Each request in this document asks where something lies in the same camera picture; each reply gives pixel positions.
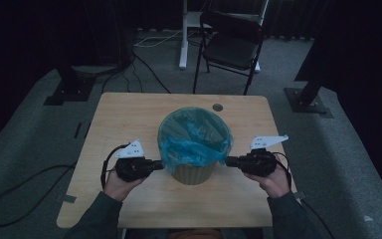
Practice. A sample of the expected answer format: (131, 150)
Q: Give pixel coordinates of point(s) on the person's right hand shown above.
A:
(277, 184)

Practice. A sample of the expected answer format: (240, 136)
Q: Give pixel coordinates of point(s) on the grey tape strip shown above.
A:
(300, 195)
(67, 198)

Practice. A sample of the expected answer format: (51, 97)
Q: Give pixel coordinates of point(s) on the black folding chair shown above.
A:
(232, 49)

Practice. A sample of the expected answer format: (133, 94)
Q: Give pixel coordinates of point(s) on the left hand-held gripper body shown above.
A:
(132, 167)

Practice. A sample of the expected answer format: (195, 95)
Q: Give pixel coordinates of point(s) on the black tape strips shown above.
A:
(78, 130)

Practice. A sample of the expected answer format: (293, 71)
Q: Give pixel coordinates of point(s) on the person's left hand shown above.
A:
(119, 189)

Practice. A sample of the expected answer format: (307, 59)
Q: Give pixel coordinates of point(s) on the blue plastic bin bag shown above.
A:
(195, 139)

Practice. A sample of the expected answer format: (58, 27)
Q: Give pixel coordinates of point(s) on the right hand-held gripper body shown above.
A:
(258, 162)

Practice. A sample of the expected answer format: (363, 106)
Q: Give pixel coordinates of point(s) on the black metal stand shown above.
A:
(69, 91)
(306, 99)

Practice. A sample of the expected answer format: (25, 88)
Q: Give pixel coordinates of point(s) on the green plastic waste bin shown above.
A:
(194, 174)

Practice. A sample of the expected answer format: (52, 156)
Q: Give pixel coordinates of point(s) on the white paper scrap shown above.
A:
(368, 218)

